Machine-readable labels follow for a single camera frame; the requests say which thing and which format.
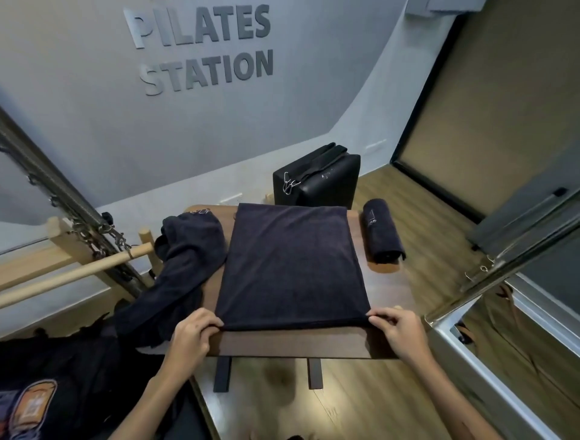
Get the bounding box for person's right forearm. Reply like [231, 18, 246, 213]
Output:
[407, 353, 504, 440]

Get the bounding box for brown wooden side table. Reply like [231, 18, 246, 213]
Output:
[135, 204, 420, 393]

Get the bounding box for wooden roll bar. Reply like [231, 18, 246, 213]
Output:
[0, 242, 155, 309]

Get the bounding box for chrome tower pole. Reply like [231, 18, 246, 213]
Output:
[0, 106, 150, 298]

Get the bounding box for chrome frame pole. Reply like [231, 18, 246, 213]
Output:
[425, 213, 580, 327]

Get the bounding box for black padded box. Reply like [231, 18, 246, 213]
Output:
[272, 143, 362, 210]

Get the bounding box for brown blind with black frame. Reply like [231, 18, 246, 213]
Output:
[390, 0, 580, 223]

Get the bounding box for dark navy towel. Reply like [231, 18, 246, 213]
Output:
[361, 198, 407, 264]
[113, 210, 227, 350]
[214, 202, 372, 332]

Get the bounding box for grey wall cabinet box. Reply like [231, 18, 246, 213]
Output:
[405, 0, 486, 17]

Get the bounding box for wooden tower frame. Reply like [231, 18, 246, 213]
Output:
[0, 216, 157, 291]

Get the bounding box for person's left forearm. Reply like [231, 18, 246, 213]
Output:
[108, 358, 200, 440]

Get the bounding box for grey wall letters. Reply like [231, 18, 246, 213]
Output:
[123, 4, 275, 97]

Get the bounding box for silver metal frame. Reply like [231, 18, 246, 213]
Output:
[425, 271, 580, 440]

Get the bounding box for grey panel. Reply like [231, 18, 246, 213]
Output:
[469, 140, 580, 254]

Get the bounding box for black strap with metal clips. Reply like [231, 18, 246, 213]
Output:
[280, 143, 349, 193]

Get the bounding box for person's left hand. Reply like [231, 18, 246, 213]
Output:
[167, 308, 225, 377]

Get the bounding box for black printed backpack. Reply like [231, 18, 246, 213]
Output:
[0, 312, 182, 440]

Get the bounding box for person's right hand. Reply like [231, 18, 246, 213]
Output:
[366, 306, 434, 370]

